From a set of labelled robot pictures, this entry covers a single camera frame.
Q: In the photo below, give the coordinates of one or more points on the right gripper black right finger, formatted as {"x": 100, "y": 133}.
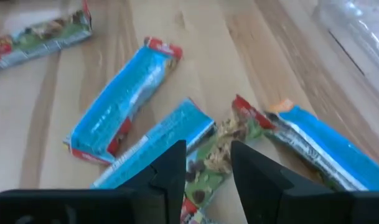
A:
{"x": 257, "y": 183}

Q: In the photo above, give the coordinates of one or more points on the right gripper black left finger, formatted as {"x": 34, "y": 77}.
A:
{"x": 170, "y": 174}

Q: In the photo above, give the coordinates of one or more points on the blue white-label granola bar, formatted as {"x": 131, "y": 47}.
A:
{"x": 152, "y": 146}

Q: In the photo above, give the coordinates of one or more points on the blue orange-trim granola bar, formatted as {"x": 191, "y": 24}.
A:
{"x": 332, "y": 146}

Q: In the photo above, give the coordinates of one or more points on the blue red-trim granola bar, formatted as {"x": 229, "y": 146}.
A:
{"x": 120, "y": 102}

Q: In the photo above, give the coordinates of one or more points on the clear plastic bin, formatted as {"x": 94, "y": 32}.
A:
{"x": 363, "y": 37}

